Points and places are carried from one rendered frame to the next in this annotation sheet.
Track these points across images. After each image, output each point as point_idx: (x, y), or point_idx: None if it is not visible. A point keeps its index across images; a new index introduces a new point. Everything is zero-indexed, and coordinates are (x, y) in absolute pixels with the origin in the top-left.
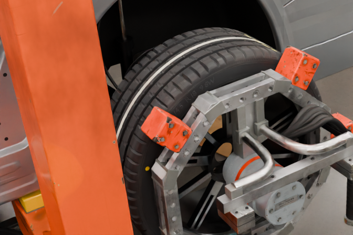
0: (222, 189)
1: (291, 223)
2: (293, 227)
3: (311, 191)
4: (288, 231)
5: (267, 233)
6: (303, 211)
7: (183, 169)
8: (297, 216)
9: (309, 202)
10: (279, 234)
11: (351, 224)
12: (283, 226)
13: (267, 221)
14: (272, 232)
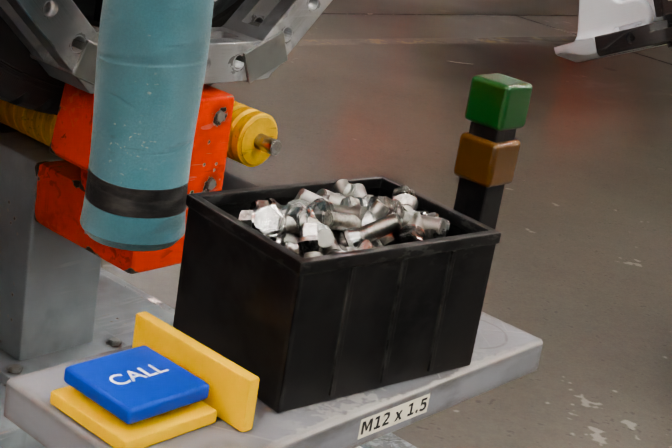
0: None
1: (283, 36)
2: (286, 56)
3: None
4: (271, 60)
5: (218, 41)
6: (317, 16)
7: None
8: (299, 23)
9: None
10: (249, 55)
11: None
12: (263, 37)
13: (211, 29)
14: (232, 41)
